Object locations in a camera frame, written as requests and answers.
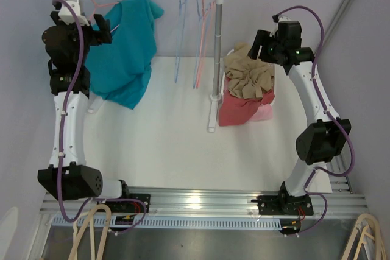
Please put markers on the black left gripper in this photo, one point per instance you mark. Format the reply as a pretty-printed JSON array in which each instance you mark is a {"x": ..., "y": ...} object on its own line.
[{"x": 98, "y": 37}]

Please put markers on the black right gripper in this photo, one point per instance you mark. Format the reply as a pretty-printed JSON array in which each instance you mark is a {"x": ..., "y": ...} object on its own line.
[{"x": 260, "y": 40}]

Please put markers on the tan t-shirt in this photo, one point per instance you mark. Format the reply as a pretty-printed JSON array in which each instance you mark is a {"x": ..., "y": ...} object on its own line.
[{"x": 248, "y": 79}]

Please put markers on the pink wire hanger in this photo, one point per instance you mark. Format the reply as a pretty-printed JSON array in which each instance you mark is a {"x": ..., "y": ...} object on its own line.
[{"x": 207, "y": 27}]

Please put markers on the light blue wire hanger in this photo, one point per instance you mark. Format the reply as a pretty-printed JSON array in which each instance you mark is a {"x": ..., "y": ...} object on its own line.
[
  {"x": 179, "y": 37},
  {"x": 202, "y": 13}
]

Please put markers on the pink t-shirt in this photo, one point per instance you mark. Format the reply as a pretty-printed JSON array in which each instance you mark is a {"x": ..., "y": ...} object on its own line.
[{"x": 264, "y": 112}]

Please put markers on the coral red t-shirt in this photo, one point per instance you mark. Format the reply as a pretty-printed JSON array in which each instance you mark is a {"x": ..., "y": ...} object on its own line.
[{"x": 235, "y": 111}]

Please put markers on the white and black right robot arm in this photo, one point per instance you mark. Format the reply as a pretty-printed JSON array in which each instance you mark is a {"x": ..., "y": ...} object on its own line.
[{"x": 325, "y": 134}]

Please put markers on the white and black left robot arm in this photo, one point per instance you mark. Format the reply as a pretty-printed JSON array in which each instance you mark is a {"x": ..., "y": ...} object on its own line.
[{"x": 68, "y": 177}]

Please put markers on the pink hanger at rack end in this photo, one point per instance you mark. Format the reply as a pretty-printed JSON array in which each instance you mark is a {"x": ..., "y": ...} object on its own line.
[{"x": 97, "y": 6}]

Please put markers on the teal t-shirt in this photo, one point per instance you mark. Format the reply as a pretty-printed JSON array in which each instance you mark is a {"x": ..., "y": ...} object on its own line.
[{"x": 120, "y": 71}]

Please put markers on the white perforated plastic basket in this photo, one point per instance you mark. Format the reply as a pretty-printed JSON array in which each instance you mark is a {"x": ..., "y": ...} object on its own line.
[{"x": 247, "y": 81}]

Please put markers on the beige wooden hangers right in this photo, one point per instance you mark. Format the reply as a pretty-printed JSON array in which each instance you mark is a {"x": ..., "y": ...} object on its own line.
[{"x": 365, "y": 240}]

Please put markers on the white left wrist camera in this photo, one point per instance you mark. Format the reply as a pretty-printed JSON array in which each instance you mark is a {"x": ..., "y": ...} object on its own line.
[{"x": 70, "y": 10}]

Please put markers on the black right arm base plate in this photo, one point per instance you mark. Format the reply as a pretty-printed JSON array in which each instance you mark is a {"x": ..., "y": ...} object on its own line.
[{"x": 271, "y": 205}]

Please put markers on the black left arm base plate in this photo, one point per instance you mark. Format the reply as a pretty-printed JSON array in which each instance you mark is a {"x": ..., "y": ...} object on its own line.
[{"x": 134, "y": 203}]

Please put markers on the aluminium mounting rail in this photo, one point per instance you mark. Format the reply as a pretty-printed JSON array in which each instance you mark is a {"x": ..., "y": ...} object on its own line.
[{"x": 213, "y": 203}]

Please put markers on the white slotted cable duct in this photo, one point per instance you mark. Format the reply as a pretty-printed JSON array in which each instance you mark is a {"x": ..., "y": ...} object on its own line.
[{"x": 199, "y": 223}]

